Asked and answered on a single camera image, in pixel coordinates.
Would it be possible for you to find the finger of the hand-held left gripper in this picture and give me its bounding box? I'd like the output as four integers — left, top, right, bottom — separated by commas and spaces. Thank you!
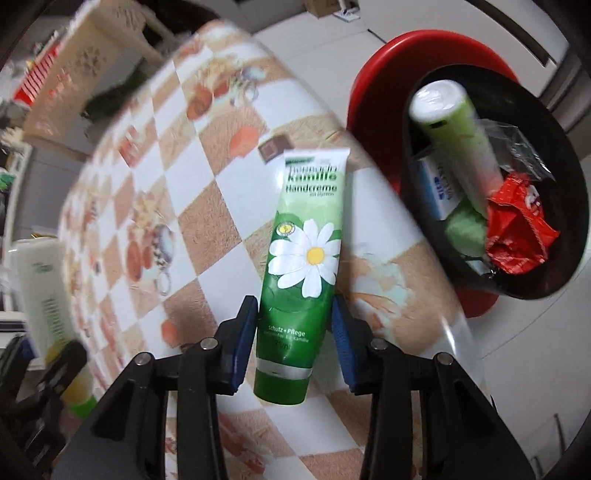
37, 340, 89, 398

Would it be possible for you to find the green daisy hand cream tube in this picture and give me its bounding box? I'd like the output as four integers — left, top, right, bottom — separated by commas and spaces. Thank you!
253, 148, 351, 407

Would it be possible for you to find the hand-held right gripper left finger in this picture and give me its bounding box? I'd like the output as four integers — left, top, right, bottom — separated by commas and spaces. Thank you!
51, 295, 258, 480

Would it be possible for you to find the red plastic basket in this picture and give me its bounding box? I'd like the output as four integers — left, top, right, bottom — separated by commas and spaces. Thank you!
13, 44, 64, 105

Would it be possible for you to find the cardboard box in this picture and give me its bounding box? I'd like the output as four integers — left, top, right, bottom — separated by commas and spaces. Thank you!
305, 0, 343, 17

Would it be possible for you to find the black round trash bin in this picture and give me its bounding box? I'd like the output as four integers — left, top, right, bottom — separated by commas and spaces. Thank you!
401, 64, 590, 301

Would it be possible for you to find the white refrigerator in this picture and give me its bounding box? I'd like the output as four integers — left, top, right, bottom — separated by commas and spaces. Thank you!
365, 0, 573, 93

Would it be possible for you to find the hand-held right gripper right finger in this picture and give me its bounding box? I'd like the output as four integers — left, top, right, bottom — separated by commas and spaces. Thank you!
331, 295, 522, 480

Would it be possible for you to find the red wrapper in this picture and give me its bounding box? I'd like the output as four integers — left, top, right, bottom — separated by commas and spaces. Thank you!
485, 173, 562, 276

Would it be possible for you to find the light green bottle white cap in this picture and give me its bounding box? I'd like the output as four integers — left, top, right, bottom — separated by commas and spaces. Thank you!
410, 80, 504, 217

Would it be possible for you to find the grey sliding door frame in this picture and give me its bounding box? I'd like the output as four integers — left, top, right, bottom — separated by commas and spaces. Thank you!
540, 37, 591, 136

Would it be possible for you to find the clear plastic wrapper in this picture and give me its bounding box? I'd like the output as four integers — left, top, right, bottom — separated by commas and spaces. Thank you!
480, 117, 555, 185

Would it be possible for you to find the blue and white box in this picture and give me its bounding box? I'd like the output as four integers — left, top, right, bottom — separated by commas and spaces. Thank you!
411, 154, 467, 220

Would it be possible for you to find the beige perforated plastic chair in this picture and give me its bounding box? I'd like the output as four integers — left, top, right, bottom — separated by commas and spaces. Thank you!
21, 0, 185, 145

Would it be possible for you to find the cream bottle with green cap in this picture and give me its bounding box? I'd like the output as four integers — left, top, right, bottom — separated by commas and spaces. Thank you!
10, 237, 98, 419

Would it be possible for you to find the red plastic stool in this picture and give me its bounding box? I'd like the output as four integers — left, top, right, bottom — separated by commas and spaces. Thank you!
346, 30, 518, 319

